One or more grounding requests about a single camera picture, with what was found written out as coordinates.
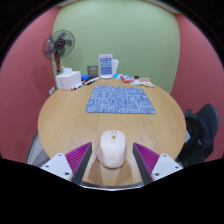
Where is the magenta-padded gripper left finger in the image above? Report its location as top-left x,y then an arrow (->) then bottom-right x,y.
40,142 -> 93,185

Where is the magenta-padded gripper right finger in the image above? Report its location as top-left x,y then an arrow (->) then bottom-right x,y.
132,142 -> 184,185

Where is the cream computer mouse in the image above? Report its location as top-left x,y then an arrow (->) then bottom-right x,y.
96,129 -> 128,170

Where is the blue patterned mouse pad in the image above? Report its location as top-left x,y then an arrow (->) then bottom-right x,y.
85,85 -> 157,115

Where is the grey mesh chair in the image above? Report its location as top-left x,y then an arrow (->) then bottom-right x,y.
25,131 -> 51,167

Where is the black bag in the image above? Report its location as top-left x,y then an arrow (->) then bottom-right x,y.
175,108 -> 215,168

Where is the white and orange snack packet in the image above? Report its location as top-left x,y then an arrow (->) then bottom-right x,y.
139,77 -> 155,88

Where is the white tissue box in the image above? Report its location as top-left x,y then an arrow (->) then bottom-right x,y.
55,66 -> 82,91

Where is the dark translucent cup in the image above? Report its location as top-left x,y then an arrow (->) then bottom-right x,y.
86,64 -> 99,79

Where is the white plastic stand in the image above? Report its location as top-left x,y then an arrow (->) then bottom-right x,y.
112,58 -> 120,78

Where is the white and blue sign stand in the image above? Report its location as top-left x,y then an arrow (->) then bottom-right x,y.
98,53 -> 114,80

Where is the black and red standing fan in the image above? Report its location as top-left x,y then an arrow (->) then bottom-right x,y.
42,29 -> 76,74

